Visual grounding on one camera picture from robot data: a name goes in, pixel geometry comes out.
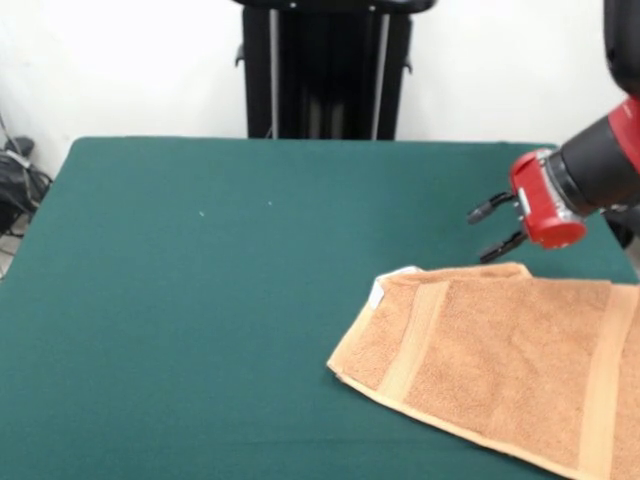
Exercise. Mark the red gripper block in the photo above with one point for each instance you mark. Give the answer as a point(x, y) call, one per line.
point(537, 210)

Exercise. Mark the tan terry towel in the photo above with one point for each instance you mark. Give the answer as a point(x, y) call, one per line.
point(500, 360)

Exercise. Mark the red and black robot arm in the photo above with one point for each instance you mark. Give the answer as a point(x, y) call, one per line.
point(595, 160)

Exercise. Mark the dark green table cloth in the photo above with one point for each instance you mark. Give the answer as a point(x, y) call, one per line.
point(150, 250)

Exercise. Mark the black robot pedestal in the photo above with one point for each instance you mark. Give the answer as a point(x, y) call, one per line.
point(325, 60)

